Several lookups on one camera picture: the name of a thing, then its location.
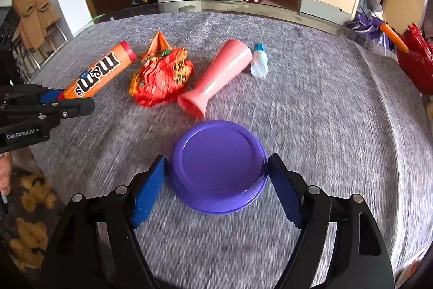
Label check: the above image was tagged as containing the purple plastic lid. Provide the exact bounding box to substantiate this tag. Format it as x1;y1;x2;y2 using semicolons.
167;120;268;215

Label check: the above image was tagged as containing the orange m&m's tube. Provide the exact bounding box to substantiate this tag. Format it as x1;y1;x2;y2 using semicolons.
58;41;138;100

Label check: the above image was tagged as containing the orange red snack wrapper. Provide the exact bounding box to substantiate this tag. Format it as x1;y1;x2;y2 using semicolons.
129;31;195;107

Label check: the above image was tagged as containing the small blue-capped white bottle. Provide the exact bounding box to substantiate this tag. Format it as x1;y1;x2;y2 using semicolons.
250;43;269;79

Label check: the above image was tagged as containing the pink plastic vase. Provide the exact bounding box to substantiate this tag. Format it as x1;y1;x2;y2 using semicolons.
177;40;252;119

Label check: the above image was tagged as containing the left hand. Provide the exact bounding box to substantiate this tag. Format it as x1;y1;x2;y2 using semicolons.
0;152;12;196

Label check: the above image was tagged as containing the tan hanging coat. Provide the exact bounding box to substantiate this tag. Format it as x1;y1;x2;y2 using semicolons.
12;0;60;50

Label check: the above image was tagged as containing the grey woven table cloth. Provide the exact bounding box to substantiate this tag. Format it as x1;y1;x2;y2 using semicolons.
32;12;432;288

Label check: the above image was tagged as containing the white round stool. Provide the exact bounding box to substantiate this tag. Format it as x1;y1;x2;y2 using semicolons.
158;0;202;13

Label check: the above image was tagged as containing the red ornamental basket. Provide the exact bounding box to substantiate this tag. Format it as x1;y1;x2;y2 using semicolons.
397;24;433;95

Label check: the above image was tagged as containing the purple bag on floor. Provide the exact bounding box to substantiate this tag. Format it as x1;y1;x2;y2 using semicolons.
346;12;395;51

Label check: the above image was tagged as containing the orange stick handle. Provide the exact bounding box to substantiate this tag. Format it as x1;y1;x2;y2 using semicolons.
380;23;409;53

